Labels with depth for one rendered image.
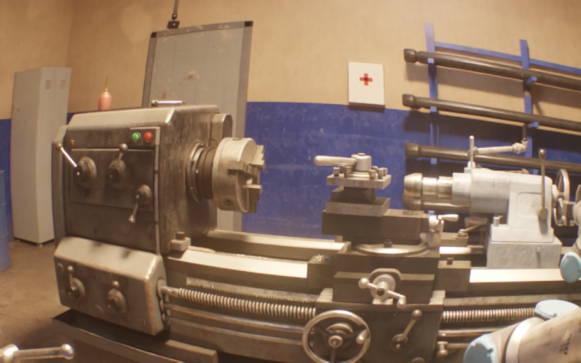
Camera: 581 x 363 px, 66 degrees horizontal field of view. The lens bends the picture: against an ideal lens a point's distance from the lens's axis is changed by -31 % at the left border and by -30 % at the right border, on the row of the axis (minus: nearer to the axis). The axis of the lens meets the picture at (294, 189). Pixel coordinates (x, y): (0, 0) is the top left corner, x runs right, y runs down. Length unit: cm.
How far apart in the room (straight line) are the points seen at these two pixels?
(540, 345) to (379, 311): 90
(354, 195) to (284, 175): 345
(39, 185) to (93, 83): 146
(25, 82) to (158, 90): 168
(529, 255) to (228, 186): 111
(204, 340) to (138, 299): 31
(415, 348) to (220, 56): 406
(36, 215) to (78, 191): 327
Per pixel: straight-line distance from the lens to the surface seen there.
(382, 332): 175
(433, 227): 180
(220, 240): 233
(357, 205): 176
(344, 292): 172
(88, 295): 215
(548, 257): 198
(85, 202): 219
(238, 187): 204
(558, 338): 92
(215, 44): 542
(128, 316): 205
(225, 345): 210
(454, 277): 183
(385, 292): 160
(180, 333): 216
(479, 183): 196
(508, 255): 194
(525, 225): 197
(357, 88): 495
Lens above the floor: 134
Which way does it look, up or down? 8 degrees down
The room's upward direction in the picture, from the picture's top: 2 degrees clockwise
